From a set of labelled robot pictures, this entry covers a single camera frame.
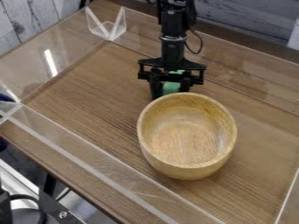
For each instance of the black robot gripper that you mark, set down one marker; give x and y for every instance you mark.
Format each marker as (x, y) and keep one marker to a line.
(171, 67)

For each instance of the green rectangular block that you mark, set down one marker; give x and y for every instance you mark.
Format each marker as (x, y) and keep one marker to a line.
(173, 87)

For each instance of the brown wooden bowl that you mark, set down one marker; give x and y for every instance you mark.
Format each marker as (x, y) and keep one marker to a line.
(187, 134)

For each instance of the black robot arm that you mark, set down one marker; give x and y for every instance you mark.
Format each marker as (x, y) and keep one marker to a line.
(177, 17)

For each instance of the clear acrylic corner bracket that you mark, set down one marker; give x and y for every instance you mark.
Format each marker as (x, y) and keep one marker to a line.
(107, 30)

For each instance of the clear acrylic table enclosure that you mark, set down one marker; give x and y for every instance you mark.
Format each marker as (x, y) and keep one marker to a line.
(78, 99)

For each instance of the black metal bracket with bolt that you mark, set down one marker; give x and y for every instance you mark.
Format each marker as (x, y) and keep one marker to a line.
(58, 213)

